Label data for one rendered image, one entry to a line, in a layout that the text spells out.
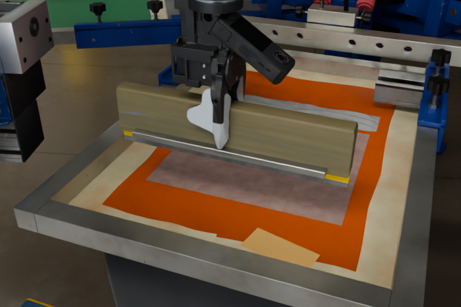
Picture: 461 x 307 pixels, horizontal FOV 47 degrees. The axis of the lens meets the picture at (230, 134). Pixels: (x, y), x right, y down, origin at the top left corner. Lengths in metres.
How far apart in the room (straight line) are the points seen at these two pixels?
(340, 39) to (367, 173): 0.51
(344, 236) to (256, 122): 0.22
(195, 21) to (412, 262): 0.42
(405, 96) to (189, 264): 0.63
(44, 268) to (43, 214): 1.42
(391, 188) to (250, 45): 0.39
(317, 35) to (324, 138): 0.71
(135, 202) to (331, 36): 0.73
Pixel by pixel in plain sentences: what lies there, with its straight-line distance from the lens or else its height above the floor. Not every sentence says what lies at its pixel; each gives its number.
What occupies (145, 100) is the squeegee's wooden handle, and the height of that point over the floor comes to 1.13.
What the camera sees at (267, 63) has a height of 1.22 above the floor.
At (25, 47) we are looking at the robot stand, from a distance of 0.96.
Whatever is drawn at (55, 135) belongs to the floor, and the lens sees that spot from 3.11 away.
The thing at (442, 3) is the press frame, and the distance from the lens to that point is 1.72.
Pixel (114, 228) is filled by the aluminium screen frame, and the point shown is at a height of 0.99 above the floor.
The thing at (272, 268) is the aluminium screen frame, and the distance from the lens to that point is 0.70.
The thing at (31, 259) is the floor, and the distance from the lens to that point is 2.29.
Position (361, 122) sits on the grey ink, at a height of 0.96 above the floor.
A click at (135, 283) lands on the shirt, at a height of 0.80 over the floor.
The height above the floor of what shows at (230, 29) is 1.26.
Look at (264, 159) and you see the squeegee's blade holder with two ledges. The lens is 0.73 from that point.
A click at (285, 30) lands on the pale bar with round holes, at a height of 1.03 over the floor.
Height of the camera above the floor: 1.47
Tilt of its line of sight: 30 degrees down
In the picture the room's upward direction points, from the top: straight up
